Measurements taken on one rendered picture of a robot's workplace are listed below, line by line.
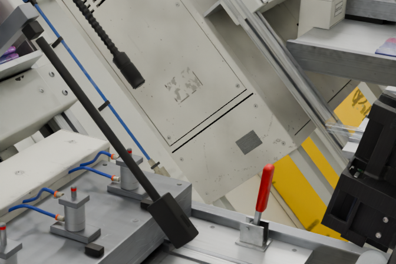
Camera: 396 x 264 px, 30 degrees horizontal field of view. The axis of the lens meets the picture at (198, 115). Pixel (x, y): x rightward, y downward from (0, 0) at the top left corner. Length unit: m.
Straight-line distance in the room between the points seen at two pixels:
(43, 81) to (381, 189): 0.58
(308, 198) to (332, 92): 2.00
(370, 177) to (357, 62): 1.04
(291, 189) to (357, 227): 3.40
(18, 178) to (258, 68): 1.01
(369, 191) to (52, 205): 0.41
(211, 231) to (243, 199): 2.88
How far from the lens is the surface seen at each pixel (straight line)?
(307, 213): 4.05
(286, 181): 4.01
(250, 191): 3.89
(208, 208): 0.96
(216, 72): 1.77
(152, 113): 1.90
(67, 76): 0.65
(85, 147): 0.97
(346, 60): 1.65
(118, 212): 0.86
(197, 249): 0.90
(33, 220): 0.85
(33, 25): 0.65
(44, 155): 0.96
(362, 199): 0.61
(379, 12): 1.94
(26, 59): 1.00
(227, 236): 0.93
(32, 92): 1.02
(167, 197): 0.63
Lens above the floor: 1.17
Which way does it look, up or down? 1 degrees up
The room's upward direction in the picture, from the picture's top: 36 degrees counter-clockwise
